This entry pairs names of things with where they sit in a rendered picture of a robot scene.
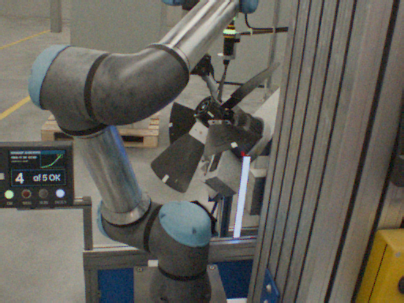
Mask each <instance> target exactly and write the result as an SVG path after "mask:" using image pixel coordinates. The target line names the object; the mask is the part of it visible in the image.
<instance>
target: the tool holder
mask: <svg viewBox="0 0 404 303"><path fill-rule="evenodd" d="M240 37H241V33H240V32H235V33H234V38H233V43H232V52H231V55H230V56H228V55H223V54H217V55H218V56H217V58H221V59H226V60H234V59H236V48H237V43H239V42H240Z"/></svg>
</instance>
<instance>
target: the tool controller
mask: <svg viewBox="0 0 404 303"><path fill-rule="evenodd" d="M27 169H28V185H26V186H11V172H10V170H27ZM25 189H28V190H29V191H30V192H31V196H30V197H29V198H28V199H25V198H23V196H22V192H23V190H25ZM42 189H45V190H47V192H48V194H47V196H46V197H45V198H42V197H41V196H39V191H40V190H42ZM58 189H63V190H64V191H65V195H64V196H63V197H62V198H59V197H57V196H56V191H57V190H58ZM7 190H12V191H13V193H14V196H13V198H10V199H8V198H6V195H5V194H6V191H7ZM73 203H74V174H73V142H72V141H19V142H0V209H4V208H30V209H36V208H46V207H49V208H60V207H72V206H73Z"/></svg>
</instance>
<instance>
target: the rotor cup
mask: <svg viewBox="0 0 404 303"><path fill-rule="evenodd" d="M204 105H206V107H205V108H204V109H202V106H204ZM208 111H209V112H210V113H211V114H212V115H214V117H212V116H211V115H210V114H209V113H208ZM194 118H196V119H198V121H200V122H201V124H202V125H204V126H205V127H206V128H208V129H209V126H210V125H209V124H208V121H229V122H230V123H231V125H233V124H234V121H235V119H236V113H235V112H234V110H226V108H224V107H221V103H220V102H219V103H218V102H217V101H214V98H212V96H211V95H210V96H208V97H206V98H204V99H202V101H201V102H199V104H198V106H197V107H196V109H195V110H194Z"/></svg>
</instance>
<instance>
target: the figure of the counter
mask: <svg viewBox="0 0 404 303"><path fill-rule="evenodd" d="M10 172H11V186H26V185H28V169H27V170H10Z"/></svg>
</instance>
